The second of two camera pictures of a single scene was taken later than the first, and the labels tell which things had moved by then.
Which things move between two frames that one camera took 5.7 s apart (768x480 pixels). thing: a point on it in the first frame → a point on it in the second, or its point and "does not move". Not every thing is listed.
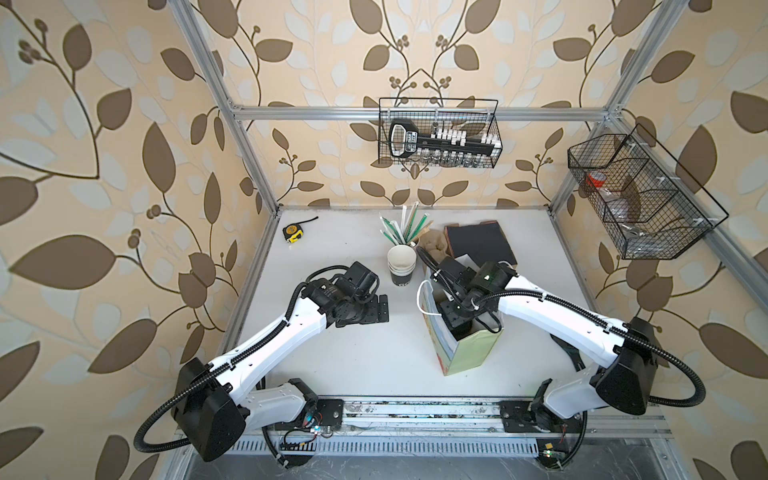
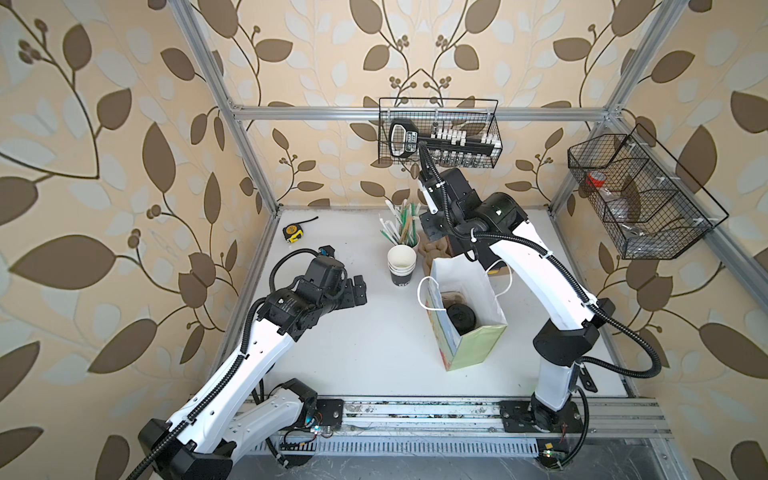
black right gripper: (449, 316) → (428, 221)
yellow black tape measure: (293, 232) does not move
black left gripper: (373, 315) → (360, 292)
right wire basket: (647, 204) does not move
